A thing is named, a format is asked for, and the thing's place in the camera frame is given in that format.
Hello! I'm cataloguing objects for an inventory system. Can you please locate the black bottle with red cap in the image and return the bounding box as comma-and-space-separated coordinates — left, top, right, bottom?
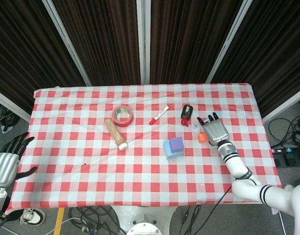
180, 104, 194, 127

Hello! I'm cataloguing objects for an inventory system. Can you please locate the black white floor cable bundle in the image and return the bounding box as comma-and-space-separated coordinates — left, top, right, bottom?
46, 205, 127, 235

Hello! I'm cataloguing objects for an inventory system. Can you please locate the black foot pedal unit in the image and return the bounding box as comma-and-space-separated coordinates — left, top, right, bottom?
274, 153, 300, 169

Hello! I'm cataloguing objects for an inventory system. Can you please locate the purple cube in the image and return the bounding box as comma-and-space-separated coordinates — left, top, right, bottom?
169, 136, 185, 153

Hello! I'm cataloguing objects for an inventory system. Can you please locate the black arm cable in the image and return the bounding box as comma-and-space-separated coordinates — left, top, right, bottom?
213, 185, 233, 206

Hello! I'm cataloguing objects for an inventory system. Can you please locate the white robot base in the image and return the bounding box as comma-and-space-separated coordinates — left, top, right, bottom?
110, 205, 180, 235

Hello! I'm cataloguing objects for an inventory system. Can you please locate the red tape roll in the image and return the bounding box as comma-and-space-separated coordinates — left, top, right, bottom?
111, 105, 134, 127

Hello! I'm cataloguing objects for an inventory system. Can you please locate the light blue plastic spoon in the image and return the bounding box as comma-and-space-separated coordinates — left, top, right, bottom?
192, 111, 224, 129

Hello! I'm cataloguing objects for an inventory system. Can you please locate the black trouser leg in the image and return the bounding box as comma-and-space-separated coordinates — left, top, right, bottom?
2, 208, 25, 224

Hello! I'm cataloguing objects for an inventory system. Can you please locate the red white marker pen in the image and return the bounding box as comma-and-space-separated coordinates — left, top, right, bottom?
149, 105, 170, 126

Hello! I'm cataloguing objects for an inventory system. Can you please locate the dark brown curtain panel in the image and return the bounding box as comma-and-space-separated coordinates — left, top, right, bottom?
0, 0, 86, 115
51, 0, 142, 86
211, 0, 300, 118
150, 0, 244, 85

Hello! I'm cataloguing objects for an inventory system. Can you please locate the white partition frame rail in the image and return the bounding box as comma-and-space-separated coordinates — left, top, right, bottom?
0, 87, 32, 122
262, 85, 300, 123

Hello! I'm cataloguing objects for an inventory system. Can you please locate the red white checkered tablecloth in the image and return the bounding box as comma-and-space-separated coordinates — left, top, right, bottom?
4, 83, 284, 215

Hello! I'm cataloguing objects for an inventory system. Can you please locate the white partition frame post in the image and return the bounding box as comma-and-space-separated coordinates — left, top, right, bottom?
41, 0, 92, 87
136, 0, 151, 85
205, 0, 254, 84

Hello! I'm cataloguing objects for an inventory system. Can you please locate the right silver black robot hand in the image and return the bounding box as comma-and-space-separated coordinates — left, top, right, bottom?
197, 111, 230, 146

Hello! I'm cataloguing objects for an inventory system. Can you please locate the brown tube with white cap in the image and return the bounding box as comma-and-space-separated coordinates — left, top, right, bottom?
103, 118, 128, 151

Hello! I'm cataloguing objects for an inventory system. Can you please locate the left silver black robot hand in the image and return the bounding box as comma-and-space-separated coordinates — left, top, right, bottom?
0, 133, 38, 188

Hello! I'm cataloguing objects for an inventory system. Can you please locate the light blue block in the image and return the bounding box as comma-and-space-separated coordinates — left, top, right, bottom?
163, 141, 184, 160

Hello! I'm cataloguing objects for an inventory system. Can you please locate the yellow floor tape strip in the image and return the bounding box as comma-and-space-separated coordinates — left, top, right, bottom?
53, 207, 65, 235

